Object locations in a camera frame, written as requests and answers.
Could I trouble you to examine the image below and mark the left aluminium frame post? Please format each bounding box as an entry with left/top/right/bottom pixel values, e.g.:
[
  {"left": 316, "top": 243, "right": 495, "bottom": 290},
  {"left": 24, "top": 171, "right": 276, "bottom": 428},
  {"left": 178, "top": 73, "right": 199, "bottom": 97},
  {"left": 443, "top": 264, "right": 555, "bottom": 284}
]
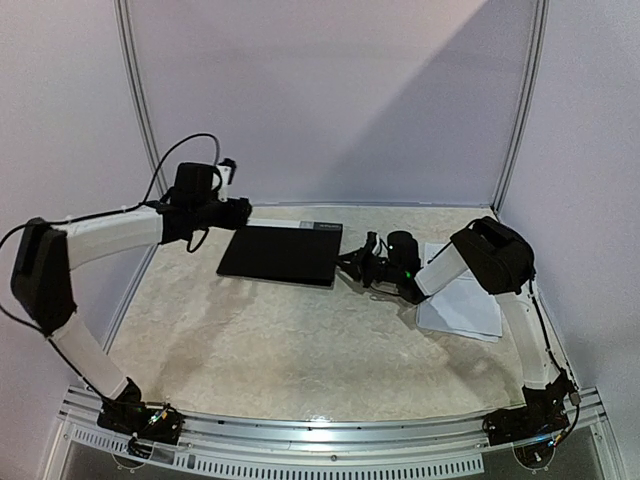
[{"left": 113, "top": 0, "right": 171, "bottom": 211}]

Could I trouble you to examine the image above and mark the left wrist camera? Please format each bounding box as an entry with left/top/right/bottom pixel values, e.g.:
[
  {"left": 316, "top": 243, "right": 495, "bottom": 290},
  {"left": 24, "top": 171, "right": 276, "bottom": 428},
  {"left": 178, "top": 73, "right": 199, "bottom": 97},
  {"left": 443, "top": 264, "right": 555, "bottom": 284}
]
[{"left": 214, "top": 158, "right": 237, "bottom": 202}]

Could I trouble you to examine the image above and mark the perforated white cable tray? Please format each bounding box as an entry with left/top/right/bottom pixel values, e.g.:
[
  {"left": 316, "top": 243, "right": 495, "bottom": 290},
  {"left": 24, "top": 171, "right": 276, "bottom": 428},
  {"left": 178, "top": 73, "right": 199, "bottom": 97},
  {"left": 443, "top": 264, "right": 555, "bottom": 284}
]
[{"left": 63, "top": 427, "right": 485, "bottom": 479}]

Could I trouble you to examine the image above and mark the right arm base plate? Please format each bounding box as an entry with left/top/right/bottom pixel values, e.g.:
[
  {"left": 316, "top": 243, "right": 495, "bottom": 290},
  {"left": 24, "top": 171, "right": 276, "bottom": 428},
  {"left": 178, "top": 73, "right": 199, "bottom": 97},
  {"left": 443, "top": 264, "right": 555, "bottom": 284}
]
[{"left": 482, "top": 406, "right": 570, "bottom": 446}]

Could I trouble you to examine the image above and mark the aluminium frame post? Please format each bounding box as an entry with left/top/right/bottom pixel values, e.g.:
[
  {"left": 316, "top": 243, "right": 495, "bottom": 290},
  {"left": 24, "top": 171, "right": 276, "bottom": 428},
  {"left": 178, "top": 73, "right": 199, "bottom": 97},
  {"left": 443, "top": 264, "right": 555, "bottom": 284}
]
[
  {"left": 113, "top": 0, "right": 171, "bottom": 211},
  {"left": 491, "top": 0, "right": 550, "bottom": 217}
]

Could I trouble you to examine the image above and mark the white paper stack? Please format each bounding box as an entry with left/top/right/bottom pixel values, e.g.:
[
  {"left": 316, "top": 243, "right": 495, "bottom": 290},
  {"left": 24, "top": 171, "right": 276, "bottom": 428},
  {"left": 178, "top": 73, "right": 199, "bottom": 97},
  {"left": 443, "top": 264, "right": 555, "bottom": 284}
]
[{"left": 416, "top": 243, "right": 503, "bottom": 342}]

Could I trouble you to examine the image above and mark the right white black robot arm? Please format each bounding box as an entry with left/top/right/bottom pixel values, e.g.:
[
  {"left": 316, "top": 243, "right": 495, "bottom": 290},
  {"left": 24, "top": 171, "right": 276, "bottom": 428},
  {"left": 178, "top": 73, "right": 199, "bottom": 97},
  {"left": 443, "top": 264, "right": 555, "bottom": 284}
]
[{"left": 336, "top": 216, "right": 576, "bottom": 436}]

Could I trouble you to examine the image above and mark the aluminium front rail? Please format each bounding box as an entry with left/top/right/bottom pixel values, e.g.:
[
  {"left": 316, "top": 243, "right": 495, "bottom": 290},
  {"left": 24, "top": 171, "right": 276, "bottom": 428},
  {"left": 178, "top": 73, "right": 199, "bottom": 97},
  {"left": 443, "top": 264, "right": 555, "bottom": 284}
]
[{"left": 57, "top": 387, "right": 609, "bottom": 454}]

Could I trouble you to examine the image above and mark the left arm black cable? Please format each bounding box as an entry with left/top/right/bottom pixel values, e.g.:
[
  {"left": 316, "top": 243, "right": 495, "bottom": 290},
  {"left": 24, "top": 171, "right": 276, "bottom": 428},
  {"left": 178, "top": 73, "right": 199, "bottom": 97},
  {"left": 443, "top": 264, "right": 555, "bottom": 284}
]
[{"left": 0, "top": 132, "right": 224, "bottom": 331}]

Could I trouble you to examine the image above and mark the black clip folder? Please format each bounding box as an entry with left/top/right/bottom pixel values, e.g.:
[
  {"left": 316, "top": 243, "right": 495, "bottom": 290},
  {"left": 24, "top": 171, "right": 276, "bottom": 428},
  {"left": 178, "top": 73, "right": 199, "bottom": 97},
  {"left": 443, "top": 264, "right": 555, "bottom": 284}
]
[{"left": 216, "top": 222, "right": 343, "bottom": 288}]

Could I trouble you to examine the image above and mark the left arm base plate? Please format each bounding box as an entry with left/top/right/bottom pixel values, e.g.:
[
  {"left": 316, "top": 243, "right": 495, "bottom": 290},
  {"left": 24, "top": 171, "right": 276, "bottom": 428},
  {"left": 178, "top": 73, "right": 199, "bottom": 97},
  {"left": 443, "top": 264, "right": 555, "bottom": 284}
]
[{"left": 97, "top": 401, "right": 184, "bottom": 445}]

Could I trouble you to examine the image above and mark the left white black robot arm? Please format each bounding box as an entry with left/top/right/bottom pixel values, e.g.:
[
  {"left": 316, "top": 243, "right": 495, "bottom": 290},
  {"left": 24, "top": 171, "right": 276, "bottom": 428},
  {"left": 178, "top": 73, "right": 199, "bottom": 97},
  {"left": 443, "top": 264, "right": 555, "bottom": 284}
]
[{"left": 10, "top": 159, "right": 252, "bottom": 434}]

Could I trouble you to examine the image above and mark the right aluminium frame post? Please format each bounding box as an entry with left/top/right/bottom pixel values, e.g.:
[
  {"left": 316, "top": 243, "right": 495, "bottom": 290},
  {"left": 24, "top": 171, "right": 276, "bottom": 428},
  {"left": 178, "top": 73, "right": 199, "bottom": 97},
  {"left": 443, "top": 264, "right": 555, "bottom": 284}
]
[{"left": 491, "top": 0, "right": 550, "bottom": 217}]

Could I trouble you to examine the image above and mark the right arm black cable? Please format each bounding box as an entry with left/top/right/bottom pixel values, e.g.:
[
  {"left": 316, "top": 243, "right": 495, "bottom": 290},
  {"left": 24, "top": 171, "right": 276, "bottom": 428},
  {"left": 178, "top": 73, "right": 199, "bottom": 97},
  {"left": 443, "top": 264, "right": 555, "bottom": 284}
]
[{"left": 524, "top": 279, "right": 581, "bottom": 451}]

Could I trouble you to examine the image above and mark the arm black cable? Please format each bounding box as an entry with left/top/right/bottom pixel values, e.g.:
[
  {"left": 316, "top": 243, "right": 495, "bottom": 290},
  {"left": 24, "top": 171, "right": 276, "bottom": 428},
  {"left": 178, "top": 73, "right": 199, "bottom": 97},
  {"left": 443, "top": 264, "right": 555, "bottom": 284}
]
[
  {"left": 0, "top": 132, "right": 224, "bottom": 331},
  {"left": 524, "top": 279, "right": 581, "bottom": 451}
]

